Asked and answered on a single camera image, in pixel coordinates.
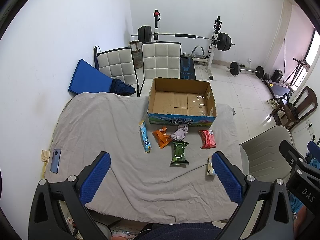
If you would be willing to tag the long barbell on rack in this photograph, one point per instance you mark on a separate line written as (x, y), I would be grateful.
(223, 42)

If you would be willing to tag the left white quilted chair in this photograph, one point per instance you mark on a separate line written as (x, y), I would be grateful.
(118, 64)

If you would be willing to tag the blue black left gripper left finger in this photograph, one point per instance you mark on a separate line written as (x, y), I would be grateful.
(46, 219)

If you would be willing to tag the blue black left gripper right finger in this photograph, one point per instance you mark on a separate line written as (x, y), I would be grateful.
(275, 218)

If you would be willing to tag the white quilted chair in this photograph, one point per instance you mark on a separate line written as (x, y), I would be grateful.
(118, 64)
(160, 59)

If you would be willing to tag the dark wooden chair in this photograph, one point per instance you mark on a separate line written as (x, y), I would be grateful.
(289, 114)

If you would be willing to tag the green wipes packet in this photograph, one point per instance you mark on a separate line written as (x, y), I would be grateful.
(178, 157)

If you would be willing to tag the yellow tissue pack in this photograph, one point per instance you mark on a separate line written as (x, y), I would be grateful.
(210, 169)

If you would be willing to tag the short barbell on floor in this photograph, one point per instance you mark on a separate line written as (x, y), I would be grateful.
(235, 68)

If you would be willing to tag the white weight bench rack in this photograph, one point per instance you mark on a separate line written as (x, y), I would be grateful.
(211, 49)

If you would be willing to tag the dark blue garment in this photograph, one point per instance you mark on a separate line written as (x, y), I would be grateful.
(121, 88)

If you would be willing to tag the black treadmill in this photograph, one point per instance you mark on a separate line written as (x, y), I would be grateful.
(277, 90)

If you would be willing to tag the beige masking tape piece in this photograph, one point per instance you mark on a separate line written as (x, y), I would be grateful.
(45, 156)

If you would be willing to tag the orange snack packet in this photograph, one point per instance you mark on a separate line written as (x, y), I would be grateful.
(162, 137)

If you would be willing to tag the pale purple cloth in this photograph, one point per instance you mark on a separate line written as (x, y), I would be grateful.
(180, 133)

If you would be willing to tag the light blue tube packet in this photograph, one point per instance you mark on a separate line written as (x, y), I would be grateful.
(144, 134)

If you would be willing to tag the small wooden stool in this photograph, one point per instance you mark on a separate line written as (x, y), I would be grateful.
(137, 53)

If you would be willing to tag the black blue bench pad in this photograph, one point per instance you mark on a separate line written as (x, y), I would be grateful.
(187, 69)

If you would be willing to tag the blue smartphone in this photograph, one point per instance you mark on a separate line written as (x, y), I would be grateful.
(55, 161)

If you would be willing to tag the open cardboard box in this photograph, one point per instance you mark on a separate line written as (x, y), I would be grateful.
(180, 101)

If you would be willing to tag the right white quilted chair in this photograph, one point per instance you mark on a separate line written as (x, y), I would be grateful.
(160, 59)

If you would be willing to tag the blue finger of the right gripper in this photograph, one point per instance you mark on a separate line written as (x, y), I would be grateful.
(313, 149)

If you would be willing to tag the grey table cloth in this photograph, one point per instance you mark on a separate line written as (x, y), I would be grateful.
(139, 186)

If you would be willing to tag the red snack packet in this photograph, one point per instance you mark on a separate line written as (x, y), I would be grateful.
(208, 140)

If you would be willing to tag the blue foam mat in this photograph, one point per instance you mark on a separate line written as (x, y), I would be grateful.
(88, 79)

